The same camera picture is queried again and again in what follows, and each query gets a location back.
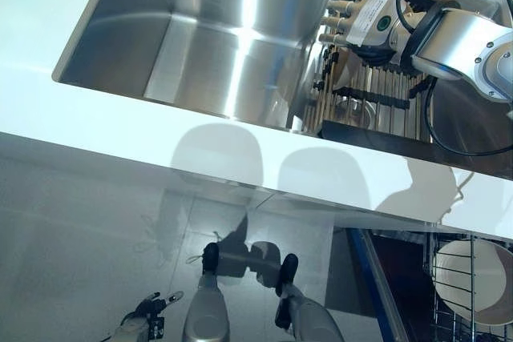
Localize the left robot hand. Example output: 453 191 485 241
119 288 185 331

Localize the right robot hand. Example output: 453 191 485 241
318 0 406 66

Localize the beige round plate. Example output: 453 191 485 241
330 43 364 91
434 239 513 326

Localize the silver left robot leg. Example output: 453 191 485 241
182 269 232 342

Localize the dark left robot foot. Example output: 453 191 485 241
200 241 221 277

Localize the dark robot foot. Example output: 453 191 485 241
275 252 300 297
200 241 221 277

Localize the black sink dish rack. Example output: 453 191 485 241
302 0 438 145

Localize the dark right robot foot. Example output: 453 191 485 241
275 252 300 297

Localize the wide white cabinet door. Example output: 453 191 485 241
0 131 277 215

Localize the stainless steel sink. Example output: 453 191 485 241
51 0 513 169

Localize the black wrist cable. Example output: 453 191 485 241
396 0 513 158

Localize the wire dishwasher rack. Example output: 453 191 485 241
425 231 513 342

